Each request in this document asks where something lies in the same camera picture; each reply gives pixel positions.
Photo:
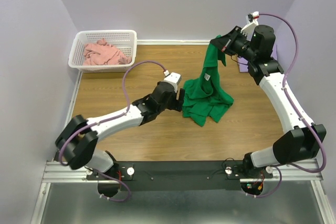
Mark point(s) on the green t-shirt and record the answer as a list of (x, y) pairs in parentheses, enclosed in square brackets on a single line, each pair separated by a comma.
[(204, 97)]

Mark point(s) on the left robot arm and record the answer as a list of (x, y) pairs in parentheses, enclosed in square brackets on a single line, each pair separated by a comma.
[(78, 140)]

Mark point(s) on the folded purple t-shirt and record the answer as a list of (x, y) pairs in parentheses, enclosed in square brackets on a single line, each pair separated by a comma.
[(242, 63)]

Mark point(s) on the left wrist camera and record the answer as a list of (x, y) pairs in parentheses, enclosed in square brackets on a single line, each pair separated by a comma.
[(174, 79)]

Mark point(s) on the white plastic basket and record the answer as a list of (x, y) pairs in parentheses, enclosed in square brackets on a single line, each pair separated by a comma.
[(125, 40)]

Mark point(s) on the aluminium rail frame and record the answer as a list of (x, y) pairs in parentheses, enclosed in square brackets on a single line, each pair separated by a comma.
[(86, 83)]

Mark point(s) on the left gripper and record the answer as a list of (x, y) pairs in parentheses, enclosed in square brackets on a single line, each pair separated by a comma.
[(177, 99)]

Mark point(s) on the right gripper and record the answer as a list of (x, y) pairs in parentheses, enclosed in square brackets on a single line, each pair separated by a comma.
[(228, 41)]

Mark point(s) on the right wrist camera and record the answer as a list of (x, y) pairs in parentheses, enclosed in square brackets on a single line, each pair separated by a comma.
[(252, 23)]

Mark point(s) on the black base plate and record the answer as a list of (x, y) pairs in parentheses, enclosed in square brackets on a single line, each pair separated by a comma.
[(188, 175)]

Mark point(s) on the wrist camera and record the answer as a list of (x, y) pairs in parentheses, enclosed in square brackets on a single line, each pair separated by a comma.
[(174, 79), (252, 23)]

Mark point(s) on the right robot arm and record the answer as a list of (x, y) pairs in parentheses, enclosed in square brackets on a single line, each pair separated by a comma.
[(302, 138)]

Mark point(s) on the pink t-shirt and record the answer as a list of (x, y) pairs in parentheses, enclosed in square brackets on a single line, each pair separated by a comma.
[(102, 53)]

